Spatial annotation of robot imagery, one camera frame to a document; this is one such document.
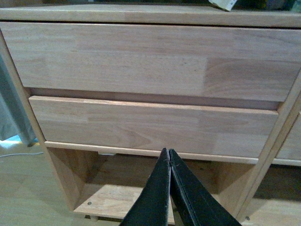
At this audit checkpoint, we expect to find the grey curtain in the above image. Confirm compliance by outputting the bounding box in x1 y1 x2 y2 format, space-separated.
0 59 36 145

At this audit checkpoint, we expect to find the book on cabinet top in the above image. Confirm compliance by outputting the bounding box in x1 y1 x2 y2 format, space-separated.
209 0 237 12

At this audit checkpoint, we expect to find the left wooden shelf cabinet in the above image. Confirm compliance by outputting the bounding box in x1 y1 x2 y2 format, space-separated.
0 0 301 219

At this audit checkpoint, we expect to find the wooden shelf cabinet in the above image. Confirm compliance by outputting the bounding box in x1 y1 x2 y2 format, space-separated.
0 0 301 219
234 74 301 221

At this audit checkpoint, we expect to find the right wooden shelf cabinet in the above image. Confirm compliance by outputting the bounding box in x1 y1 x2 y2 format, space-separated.
234 74 301 221

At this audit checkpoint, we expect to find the left cabinet lower drawer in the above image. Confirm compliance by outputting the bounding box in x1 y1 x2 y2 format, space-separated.
29 96 278 158

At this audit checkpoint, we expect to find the white cable on floor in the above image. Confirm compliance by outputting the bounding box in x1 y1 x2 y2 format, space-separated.
0 152 44 158

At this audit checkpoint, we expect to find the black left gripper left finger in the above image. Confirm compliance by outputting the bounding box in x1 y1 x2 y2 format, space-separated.
120 148 171 226

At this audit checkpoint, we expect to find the left cabinet upper drawer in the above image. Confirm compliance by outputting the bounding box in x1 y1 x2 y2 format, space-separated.
0 22 301 102

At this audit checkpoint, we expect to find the cabinet drawer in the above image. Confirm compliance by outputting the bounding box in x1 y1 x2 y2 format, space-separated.
29 96 278 158
0 22 301 102

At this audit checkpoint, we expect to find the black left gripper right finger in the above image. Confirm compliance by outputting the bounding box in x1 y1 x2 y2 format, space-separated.
169 149 241 226

